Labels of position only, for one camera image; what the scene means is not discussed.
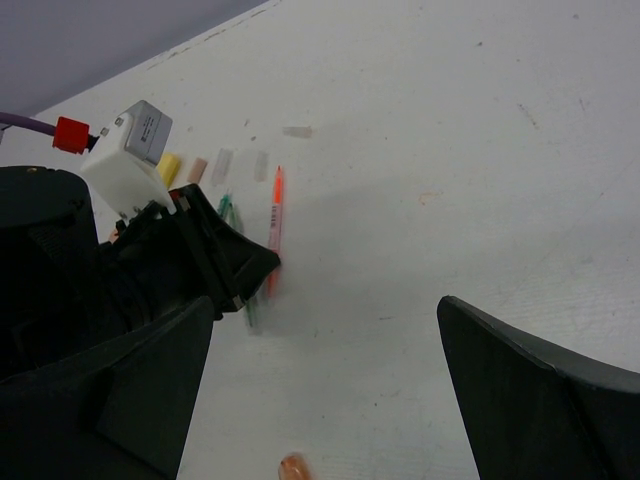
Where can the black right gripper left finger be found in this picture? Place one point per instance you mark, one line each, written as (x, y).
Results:
(119, 410)

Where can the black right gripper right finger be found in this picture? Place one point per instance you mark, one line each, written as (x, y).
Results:
(534, 410)

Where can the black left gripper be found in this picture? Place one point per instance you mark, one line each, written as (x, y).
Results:
(63, 291)

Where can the thin orange pen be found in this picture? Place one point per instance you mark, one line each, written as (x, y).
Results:
(277, 209)

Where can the clear highlighter cap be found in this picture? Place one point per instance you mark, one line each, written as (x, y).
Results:
(261, 166)

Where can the tan pen cap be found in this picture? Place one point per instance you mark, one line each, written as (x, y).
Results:
(197, 171)

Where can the yellow marker cap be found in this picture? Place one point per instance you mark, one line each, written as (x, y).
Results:
(168, 168)

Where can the clear orange pen cap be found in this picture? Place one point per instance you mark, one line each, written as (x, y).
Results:
(300, 132)

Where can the orange clear highlighter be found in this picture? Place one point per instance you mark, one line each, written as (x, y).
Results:
(294, 467)

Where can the green clear pen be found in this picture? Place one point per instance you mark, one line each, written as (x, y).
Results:
(225, 208)

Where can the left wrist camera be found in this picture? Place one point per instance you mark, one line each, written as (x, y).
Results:
(121, 167)

